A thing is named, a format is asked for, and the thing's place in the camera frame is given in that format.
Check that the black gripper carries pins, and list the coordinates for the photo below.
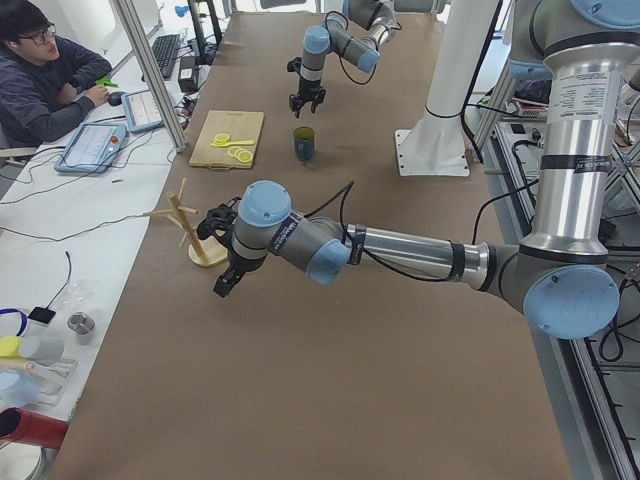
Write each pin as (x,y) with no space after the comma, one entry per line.
(237,265)
(308,88)

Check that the blue mug yellow inside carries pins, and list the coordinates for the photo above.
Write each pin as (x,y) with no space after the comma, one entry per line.
(304,143)

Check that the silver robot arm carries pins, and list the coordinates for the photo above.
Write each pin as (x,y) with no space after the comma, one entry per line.
(373,246)
(356,34)

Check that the wooden cup storage rack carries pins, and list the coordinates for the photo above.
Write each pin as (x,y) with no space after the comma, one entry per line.
(203,253)

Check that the small steel cup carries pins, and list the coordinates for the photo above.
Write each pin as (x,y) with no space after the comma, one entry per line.
(83,326)

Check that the grey plastic cup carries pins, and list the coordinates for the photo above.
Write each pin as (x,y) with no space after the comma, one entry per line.
(42,350)

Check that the clear cup tray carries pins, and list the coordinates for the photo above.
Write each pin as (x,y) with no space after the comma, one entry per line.
(52,379)

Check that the yellow plastic cup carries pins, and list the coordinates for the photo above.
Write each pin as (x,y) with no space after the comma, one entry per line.
(9,347)

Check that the light blue plastic cup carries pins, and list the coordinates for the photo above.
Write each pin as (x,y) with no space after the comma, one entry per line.
(18,388)

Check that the yellow toy knife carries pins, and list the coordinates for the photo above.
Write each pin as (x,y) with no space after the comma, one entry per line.
(236,143)

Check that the lemon slice stack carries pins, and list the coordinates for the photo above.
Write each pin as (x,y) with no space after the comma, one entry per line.
(241,154)

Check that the wooden cutting board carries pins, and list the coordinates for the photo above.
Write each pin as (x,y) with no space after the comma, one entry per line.
(240,125)

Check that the single lemon slice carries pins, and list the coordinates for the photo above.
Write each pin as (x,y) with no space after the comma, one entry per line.
(221,139)

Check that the black power adapter box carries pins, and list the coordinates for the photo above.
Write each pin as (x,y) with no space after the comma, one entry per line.
(188,75)

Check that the black keyboard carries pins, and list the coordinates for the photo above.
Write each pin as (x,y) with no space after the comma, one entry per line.
(165,49)

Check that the far blue teach pendant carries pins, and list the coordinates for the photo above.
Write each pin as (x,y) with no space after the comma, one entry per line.
(141,111)

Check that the blue teach pendant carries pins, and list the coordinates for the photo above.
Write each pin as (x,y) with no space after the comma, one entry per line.
(92,149)
(141,111)

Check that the white side table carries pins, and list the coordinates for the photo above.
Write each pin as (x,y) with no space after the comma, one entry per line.
(83,244)

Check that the near blue teach pendant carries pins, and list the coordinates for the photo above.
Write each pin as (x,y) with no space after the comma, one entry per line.
(92,149)

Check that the black computer mouse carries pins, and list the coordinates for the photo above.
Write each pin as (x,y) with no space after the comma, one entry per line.
(115,98)

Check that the black square pad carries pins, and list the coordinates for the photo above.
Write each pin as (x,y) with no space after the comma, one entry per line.
(42,315)

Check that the seated person dark hoodie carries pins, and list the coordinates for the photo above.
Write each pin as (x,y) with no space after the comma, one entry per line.
(49,84)

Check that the red bottle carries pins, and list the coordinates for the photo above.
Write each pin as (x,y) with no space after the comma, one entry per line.
(26,427)

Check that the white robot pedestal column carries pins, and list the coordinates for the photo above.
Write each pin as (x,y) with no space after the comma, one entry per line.
(435,146)

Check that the aluminium frame post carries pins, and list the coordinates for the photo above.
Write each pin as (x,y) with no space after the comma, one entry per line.
(147,62)

